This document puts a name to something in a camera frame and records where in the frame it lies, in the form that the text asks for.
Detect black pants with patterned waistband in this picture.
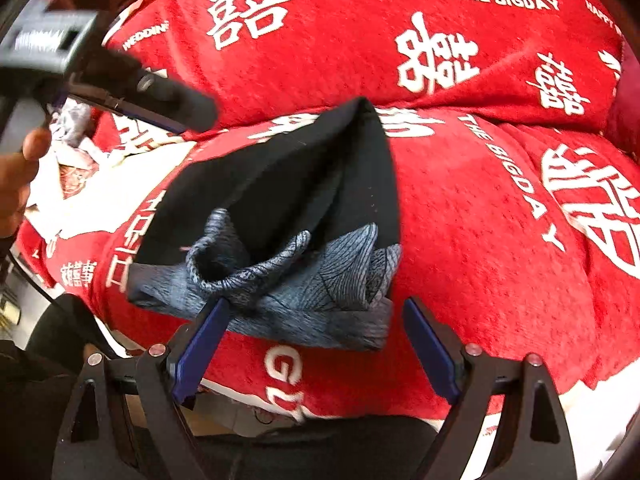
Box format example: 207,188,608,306
126,98,401,350

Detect left hand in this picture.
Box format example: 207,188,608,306
0,128,51,238

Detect crumpled grey white clothes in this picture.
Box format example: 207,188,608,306
40,98,122,202

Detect red folded wedding quilt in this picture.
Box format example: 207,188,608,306
110,0,623,131

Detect red white wedding blanket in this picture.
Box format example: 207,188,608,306
17,108,639,419

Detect dark red embroidered pillow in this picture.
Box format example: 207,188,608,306
604,42,640,162

